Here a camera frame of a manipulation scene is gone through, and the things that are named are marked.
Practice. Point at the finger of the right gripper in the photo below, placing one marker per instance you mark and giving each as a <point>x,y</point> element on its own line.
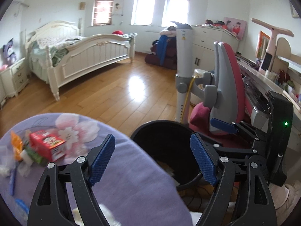
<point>218,126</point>

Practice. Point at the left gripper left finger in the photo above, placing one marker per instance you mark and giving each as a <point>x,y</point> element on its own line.
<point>98,159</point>

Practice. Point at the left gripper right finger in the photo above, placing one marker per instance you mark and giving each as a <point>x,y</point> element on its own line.
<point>204,161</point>

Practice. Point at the blue sachet wrapper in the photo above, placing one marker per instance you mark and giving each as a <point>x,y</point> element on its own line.
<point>12,181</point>

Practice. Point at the black trash bin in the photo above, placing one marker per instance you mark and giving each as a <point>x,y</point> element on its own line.
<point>168,142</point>

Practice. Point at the purple floral table cloth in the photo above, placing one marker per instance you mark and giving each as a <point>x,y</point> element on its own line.
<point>133,187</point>

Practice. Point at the white desk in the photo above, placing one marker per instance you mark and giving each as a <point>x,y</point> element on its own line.
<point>264,85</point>

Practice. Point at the pink desk lamp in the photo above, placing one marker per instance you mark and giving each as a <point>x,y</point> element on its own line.
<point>268,61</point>

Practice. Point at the yellow orange wrapper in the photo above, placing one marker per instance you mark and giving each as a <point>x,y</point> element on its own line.
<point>17,145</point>

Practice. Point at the white dresser cabinet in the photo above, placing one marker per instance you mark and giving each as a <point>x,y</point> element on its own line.
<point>203,45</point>

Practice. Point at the dark clothes pile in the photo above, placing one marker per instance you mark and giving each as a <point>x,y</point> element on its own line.
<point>163,51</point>

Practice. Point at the green blanket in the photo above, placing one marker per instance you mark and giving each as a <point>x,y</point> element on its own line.
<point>57,54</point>

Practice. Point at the white nightstand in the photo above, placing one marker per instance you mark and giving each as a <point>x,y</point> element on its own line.
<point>14,78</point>

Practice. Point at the white wooden bed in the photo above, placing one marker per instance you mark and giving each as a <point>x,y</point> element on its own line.
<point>86,54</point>

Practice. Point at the red plush on bed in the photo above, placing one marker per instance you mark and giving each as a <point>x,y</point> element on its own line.
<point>118,32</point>

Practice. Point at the grey plush toy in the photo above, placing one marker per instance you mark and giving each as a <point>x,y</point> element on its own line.
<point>9,53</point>

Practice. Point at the pink photo frame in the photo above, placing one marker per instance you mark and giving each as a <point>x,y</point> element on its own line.
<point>235,26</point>

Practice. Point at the wall picture scroll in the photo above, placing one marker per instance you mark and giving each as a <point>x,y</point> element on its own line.
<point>118,7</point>

